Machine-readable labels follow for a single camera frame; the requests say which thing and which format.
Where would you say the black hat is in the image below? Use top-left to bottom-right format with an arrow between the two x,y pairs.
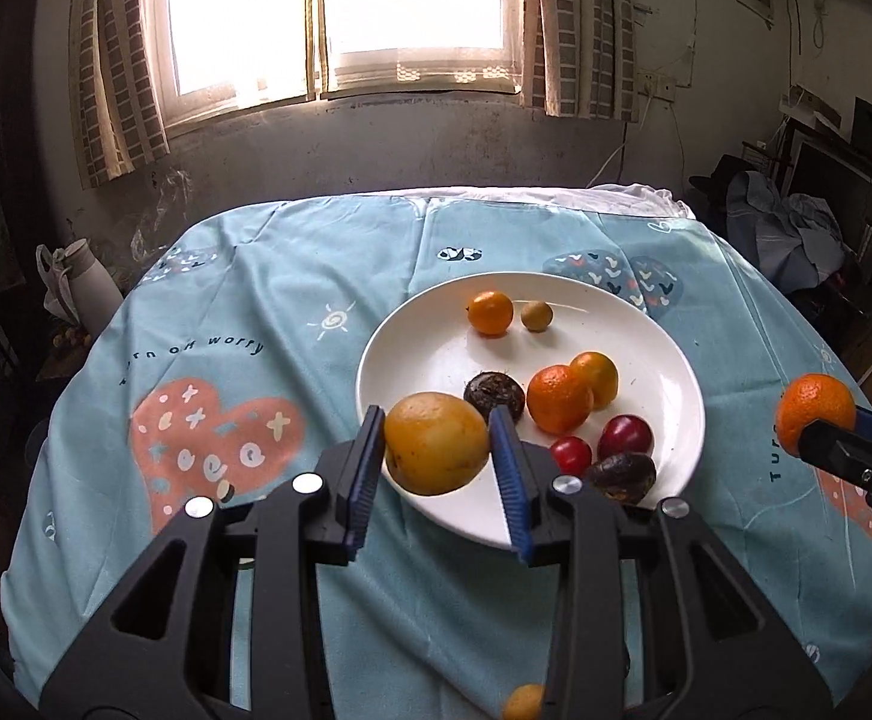
689,154 -> 744,200

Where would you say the dark red plum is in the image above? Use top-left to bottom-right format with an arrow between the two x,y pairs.
597,415 -> 655,460

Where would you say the light blue printed tablecloth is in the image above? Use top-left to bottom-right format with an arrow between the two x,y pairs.
2,191 -> 868,720

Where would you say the white round plate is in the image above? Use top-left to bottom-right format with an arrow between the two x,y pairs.
355,271 -> 707,550

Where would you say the white jug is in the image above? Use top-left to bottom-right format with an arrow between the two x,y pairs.
56,238 -> 123,331

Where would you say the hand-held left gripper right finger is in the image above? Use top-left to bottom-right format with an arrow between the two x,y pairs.
487,405 -> 836,720

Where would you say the dark brown wrinkled fruit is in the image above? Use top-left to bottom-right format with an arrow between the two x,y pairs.
463,372 -> 525,425
584,453 -> 658,505

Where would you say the white plastic bag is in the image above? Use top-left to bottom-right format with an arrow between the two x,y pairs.
34,244 -> 77,323

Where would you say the smooth orange citrus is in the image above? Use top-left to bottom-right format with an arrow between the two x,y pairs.
467,291 -> 516,337
569,351 -> 621,410

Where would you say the bright window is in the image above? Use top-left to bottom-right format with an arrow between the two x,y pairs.
146,0 -> 527,121

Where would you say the white under cloth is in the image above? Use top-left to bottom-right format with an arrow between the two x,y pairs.
406,181 -> 699,222

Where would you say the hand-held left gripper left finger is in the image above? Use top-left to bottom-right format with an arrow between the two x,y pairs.
38,405 -> 388,720

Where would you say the pile of blue clothes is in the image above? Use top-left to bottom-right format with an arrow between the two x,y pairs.
724,169 -> 853,286

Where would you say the white wall socket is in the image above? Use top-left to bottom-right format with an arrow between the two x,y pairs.
634,69 -> 678,98

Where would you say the red cherry tomato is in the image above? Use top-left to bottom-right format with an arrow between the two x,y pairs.
550,436 -> 594,477

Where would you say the yellow green round fruit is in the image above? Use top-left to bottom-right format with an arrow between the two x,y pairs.
383,393 -> 491,497

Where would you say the bumpy orange tangerine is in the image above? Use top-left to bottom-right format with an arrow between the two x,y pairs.
526,364 -> 594,435
775,373 -> 857,458

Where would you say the brick pattern curtain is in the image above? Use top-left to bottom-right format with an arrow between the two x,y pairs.
68,0 -> 170,188
518,0 -> 641,121

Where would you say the yellow orange citrus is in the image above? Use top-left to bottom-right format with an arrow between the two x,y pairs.
503,684 -> 546,720

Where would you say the black monitor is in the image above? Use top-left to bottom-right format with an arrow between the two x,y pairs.
784,131 -> 872,241

